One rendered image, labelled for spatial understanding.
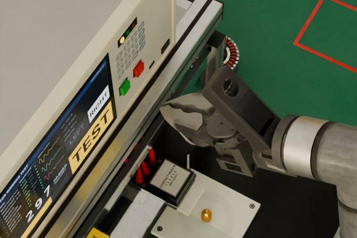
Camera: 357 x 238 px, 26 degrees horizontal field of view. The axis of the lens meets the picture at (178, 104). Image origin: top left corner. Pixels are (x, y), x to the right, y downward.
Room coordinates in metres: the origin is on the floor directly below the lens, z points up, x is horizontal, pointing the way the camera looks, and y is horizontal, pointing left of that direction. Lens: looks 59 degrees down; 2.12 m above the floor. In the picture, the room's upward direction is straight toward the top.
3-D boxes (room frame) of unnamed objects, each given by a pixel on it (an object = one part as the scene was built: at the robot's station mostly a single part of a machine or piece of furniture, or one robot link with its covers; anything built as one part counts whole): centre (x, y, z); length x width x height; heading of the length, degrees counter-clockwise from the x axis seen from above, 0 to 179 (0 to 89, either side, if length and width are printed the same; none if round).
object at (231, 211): (0.56, -0.05, 0.78); 0.15 x 0.15 x 0.01; 60
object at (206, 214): (0.56, -0.05, 0.80); 0.02 x 0.02 x 0.03
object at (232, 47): (0.93, -0.07, 0.77); 0.11 x 0.11 x 0.04
